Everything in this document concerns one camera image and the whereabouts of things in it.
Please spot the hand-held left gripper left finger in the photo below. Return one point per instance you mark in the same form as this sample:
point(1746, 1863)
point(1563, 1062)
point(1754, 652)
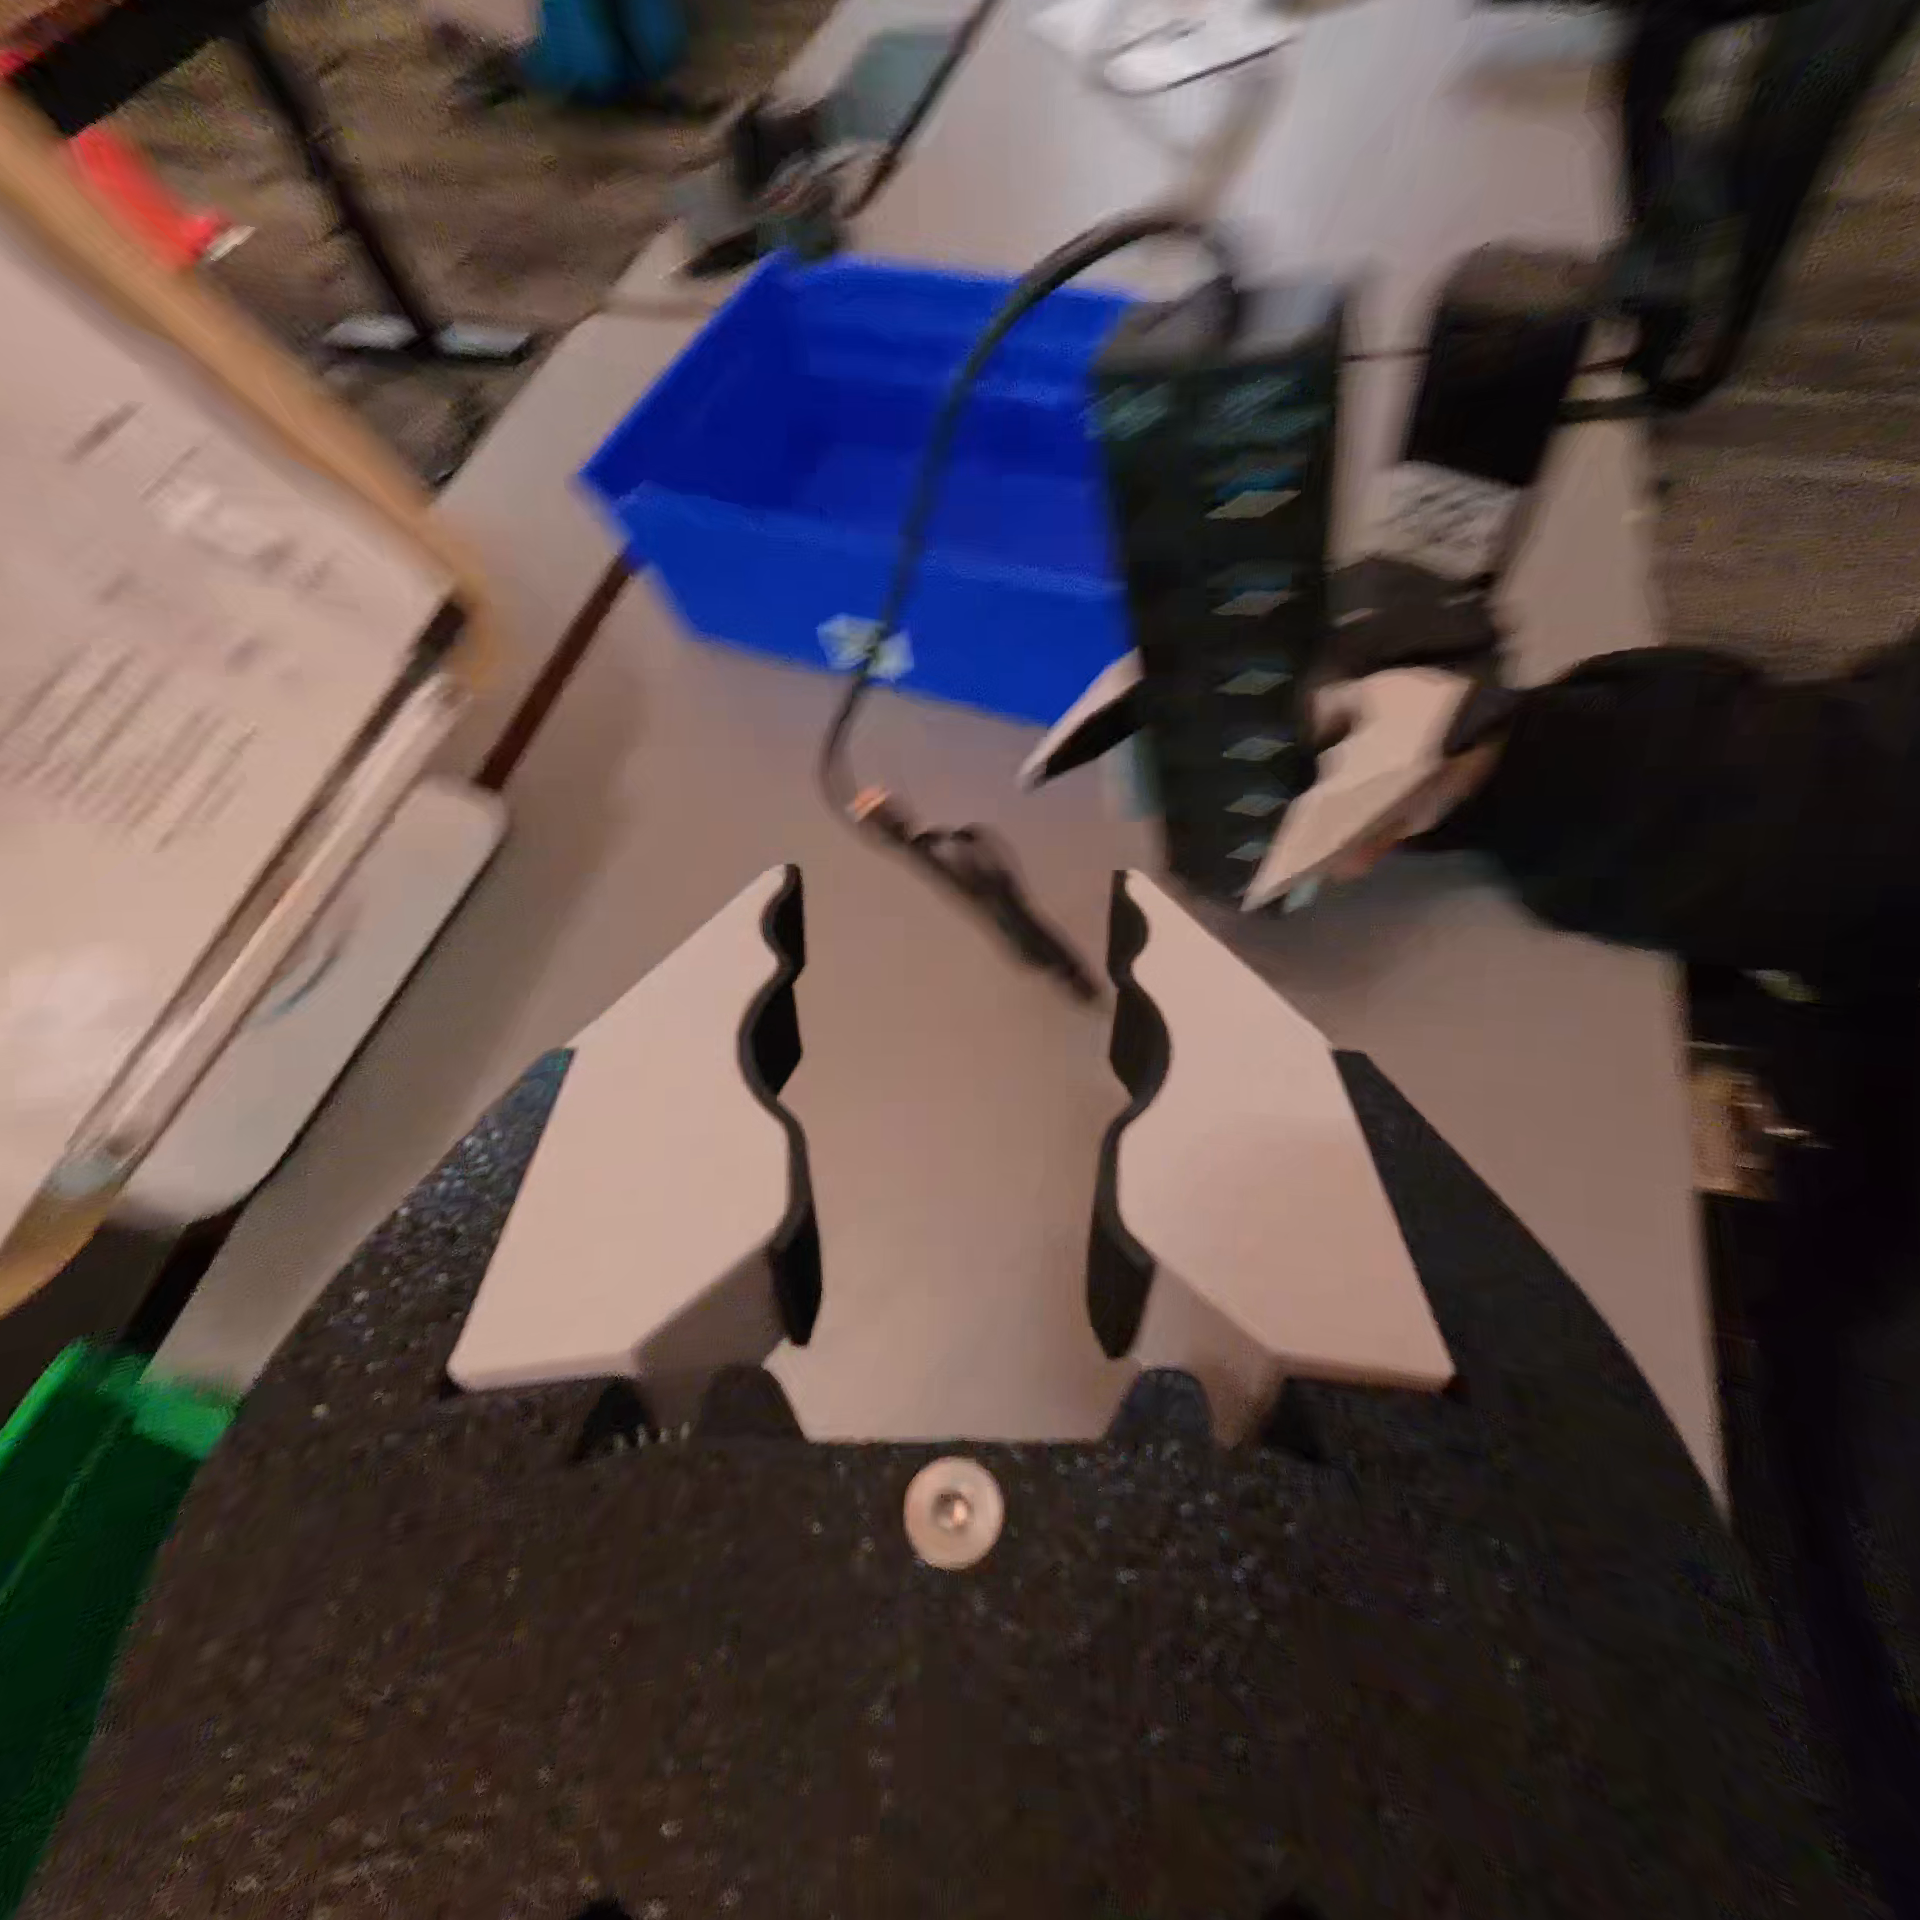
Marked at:
point(628, 1200)

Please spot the small black device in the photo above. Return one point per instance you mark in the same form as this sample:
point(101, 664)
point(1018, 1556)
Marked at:
point(772, 182)

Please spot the green plastic bin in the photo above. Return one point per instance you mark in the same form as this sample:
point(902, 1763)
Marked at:
point(76, 1500)

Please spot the person's right forearm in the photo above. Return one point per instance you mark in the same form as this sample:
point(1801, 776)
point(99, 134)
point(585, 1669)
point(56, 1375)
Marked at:
point(1723, 796)

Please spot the black multi-port usb hub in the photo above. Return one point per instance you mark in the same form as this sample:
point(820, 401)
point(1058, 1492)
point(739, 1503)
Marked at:
point(1230, 600)

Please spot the white stand base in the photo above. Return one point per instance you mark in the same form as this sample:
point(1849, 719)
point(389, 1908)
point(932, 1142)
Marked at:
point(374, 932)

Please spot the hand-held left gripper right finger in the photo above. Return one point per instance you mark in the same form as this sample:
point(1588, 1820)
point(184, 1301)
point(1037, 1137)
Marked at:
point(1276, 1200)

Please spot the blue bag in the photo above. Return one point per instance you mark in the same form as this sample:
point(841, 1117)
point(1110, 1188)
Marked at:
point(598, 38)

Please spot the wooden display board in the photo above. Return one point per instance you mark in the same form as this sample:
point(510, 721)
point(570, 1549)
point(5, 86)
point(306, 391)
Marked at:
point(299, 389)

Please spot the blue plastic bin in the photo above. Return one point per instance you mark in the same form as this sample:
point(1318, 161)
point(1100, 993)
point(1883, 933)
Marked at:
point(780, 585)

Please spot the black office chair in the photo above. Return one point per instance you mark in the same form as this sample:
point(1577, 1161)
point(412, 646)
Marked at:
point(1755, 182)

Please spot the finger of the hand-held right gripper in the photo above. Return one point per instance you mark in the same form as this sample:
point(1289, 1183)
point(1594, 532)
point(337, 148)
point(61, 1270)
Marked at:
point(1381, 765)
point(1089, 721)

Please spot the orange traffic cone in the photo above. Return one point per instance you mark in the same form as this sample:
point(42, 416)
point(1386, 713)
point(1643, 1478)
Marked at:
point(141, 196)

